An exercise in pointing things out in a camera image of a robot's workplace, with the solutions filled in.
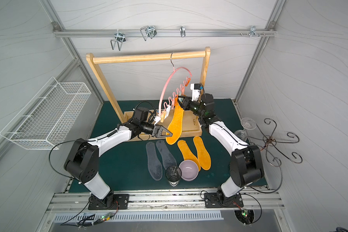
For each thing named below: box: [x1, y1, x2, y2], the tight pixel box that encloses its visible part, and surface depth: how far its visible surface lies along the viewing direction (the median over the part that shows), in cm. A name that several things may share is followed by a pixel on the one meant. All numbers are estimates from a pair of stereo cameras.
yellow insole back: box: [165, 96, 185, 145], surface depth 77 cm
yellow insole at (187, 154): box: [177, 139, 202, 172], surface depth 93 cm
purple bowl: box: [178, 159, 200, 182], surface depth 84 cm
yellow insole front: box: [193, 136, 212, 171], surface depth 92 cm
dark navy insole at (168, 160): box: [155, 139, 178, 170], surface depth 92 cm
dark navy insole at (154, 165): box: [145, 141, 163, 181], surface depth 88 cm
